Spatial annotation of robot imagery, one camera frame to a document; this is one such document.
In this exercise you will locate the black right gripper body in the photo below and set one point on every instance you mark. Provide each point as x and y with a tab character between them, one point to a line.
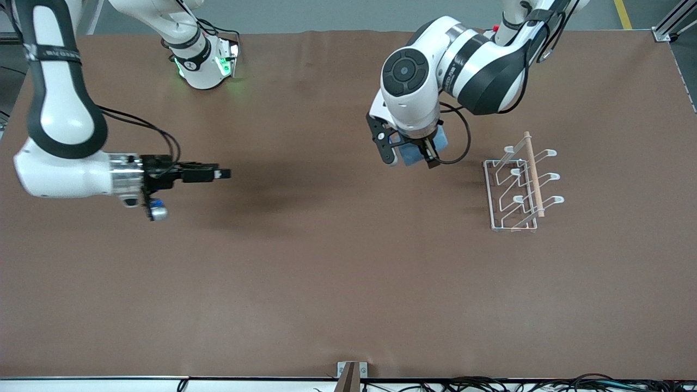
158	173

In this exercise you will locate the blue plastic cup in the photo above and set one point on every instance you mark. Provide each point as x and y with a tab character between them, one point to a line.
413	155

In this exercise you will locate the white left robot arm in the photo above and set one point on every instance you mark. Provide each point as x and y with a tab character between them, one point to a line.
408	103

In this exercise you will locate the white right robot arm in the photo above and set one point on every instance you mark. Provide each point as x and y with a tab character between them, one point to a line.
60	174

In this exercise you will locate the brown table cover sheet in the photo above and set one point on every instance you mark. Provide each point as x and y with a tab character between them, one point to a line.
326	272

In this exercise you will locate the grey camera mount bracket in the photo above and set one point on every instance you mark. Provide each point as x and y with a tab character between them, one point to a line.
352	370

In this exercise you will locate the aluminium frame profile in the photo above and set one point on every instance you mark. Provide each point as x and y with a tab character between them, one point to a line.
670	22

